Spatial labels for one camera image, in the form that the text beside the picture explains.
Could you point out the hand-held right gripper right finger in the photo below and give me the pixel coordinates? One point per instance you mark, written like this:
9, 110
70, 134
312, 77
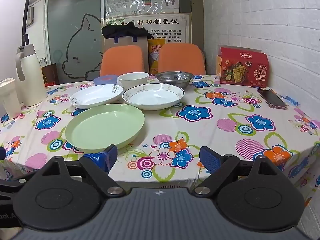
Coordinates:
209, 158

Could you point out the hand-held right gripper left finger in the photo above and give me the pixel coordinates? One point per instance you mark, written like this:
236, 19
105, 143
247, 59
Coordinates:
111, 156

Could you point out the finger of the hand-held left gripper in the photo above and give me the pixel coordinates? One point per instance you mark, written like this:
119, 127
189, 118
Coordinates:
2, 153
7, 192

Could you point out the translucent blue plastic bowl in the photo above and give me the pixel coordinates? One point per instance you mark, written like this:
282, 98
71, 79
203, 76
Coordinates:
105, 80

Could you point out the light green plate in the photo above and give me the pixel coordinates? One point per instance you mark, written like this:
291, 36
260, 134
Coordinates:
105, 127

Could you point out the white plastic container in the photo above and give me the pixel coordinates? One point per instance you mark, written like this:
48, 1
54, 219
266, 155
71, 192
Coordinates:
8, 97

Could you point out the white plate with floral sprig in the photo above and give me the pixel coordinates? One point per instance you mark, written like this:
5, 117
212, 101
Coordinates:
95, 97

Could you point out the white plate with gold rim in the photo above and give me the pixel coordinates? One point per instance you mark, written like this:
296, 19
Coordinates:
152, 98

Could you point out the white thermos jug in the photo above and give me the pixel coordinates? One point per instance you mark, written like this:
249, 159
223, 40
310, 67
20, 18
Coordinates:
30, 80

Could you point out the white ceramic bowl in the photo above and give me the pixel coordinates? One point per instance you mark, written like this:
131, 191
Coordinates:
132, 80

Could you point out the smartphone in clear case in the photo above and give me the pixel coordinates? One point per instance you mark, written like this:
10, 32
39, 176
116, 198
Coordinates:
271, 98

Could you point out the stainless steel bowl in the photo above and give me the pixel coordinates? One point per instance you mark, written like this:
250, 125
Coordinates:
175, 78

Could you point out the orange chair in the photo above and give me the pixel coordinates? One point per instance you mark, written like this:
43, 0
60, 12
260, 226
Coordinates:
122, 60
180, 57

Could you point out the red cracker box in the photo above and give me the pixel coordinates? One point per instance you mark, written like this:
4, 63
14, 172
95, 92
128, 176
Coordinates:
242, 67

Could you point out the yellow plastic bag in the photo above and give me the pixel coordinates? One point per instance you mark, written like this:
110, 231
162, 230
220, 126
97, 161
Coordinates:
155, 50

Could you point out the black cloth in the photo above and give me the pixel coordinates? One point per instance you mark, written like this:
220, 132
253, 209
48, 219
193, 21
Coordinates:
120, 31

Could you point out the frosted glass door cat drawing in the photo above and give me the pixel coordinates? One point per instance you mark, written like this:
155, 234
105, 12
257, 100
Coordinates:
70, 30

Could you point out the wall poster with large characters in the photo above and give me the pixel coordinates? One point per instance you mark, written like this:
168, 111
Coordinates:
172, 27

